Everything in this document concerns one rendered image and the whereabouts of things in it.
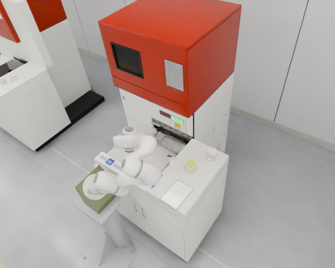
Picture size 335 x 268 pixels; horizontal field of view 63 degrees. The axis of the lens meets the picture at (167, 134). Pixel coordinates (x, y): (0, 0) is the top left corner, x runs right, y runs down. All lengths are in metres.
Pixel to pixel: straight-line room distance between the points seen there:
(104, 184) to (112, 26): 1.13
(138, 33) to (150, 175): 1.02
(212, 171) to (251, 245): 1.06
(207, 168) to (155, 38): 1.01
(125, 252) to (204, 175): 1.23
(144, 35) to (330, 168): 2.62
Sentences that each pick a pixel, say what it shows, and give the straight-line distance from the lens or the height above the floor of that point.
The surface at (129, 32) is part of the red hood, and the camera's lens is 2.06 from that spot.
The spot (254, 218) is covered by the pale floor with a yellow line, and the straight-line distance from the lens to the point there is 3.07.
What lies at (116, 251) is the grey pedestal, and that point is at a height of 0.01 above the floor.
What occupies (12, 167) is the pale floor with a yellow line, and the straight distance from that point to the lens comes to 4.06.
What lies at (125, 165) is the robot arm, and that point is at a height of 1.60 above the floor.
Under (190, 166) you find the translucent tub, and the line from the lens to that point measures 2.06.
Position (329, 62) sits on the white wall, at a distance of 3.24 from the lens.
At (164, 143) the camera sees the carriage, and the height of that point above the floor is 0.88.
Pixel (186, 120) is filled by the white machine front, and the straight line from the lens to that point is 2.24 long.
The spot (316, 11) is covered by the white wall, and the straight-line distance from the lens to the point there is 3.07.
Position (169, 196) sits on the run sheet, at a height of 0.97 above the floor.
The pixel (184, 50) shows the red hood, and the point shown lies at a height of 1.80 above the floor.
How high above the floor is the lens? 2.68
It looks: 46 degrees down
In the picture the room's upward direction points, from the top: 6 degrees counter-clockwise
